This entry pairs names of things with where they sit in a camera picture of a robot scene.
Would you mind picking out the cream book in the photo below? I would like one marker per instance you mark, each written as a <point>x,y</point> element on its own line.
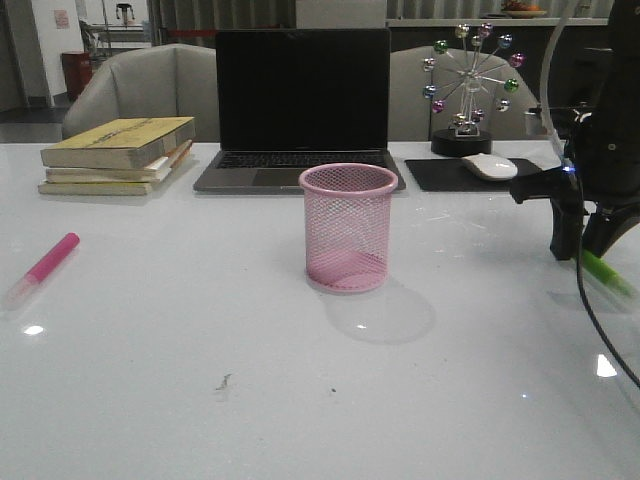
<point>155,172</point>
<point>97,189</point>

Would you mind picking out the top yellow book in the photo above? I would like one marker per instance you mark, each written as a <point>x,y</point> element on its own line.
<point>129,143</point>

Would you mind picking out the ferris wheel desk toy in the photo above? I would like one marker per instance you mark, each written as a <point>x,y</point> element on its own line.
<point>467,95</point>

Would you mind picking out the bottom cream book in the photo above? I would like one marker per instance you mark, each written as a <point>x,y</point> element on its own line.
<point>97,189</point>

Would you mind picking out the right grey armchair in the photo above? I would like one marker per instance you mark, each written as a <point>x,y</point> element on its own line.
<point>409,113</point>

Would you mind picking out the fruit bowl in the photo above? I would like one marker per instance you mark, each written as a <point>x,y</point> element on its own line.
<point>521,10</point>

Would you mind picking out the black mouse pad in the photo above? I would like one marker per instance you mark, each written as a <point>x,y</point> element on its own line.
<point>450,175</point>

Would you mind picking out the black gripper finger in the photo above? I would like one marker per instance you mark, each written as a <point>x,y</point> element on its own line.
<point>607,225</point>
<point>567,227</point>

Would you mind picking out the grey laptop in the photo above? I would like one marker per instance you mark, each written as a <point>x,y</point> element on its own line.
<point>291,99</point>

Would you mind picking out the pink highlighter pen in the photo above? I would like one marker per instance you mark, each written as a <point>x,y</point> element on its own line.
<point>39,272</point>

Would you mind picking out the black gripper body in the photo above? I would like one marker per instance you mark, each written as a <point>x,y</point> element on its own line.
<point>599,159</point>

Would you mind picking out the red bin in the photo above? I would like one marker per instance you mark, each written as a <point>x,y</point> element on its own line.
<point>77,71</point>

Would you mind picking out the green highlighter pen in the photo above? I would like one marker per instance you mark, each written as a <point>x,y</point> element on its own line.
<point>608,277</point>

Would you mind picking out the middle cream book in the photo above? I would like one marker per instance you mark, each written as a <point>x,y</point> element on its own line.
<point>155,172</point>

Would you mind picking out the pink mesh pen holder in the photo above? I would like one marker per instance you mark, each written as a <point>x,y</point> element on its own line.
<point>347,221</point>

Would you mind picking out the left grey armchair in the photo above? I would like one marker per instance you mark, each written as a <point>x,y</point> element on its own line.
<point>161,81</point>

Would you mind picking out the grey armchair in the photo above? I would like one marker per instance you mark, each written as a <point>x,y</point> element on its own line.
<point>409,113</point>
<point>161,81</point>

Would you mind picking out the white computer mouse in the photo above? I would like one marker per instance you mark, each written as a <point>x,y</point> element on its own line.
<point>490,167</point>

